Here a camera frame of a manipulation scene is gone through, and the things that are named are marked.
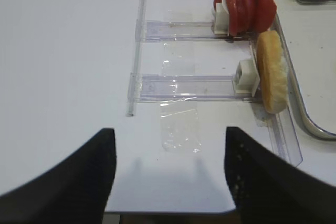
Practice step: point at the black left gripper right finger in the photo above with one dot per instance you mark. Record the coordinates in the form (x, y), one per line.
(267, 189)

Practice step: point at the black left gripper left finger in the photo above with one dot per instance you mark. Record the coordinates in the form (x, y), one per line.
(74, 191)

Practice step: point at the white tomato pusher block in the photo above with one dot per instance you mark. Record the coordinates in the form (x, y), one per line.
(221, 21)

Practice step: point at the inner red tomato slice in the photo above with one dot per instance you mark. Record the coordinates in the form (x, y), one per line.
(265, 12)

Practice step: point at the red tomato slice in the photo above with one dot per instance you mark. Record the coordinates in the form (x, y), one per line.
(237, 15)
(265, 12)

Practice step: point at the outer red tomato slice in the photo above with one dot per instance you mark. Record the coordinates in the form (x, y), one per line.
(237, 15)

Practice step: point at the clear tape patch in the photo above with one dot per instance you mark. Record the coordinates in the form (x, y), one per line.
(179, 124)

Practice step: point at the white bun pusher block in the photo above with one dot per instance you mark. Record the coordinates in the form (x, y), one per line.
(246, 79)

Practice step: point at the left bun half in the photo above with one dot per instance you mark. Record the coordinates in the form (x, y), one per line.
(272, 72)

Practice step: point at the clear left outer strip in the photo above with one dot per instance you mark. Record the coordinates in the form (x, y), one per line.
(140, 37)

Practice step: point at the metal serving tray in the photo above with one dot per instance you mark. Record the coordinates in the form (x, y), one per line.
(307, 31)

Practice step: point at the clear bun track rail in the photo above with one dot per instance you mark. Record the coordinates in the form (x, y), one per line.
(156, 88)

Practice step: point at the clear tomato track rail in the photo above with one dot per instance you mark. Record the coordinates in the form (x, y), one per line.
(156, 31)

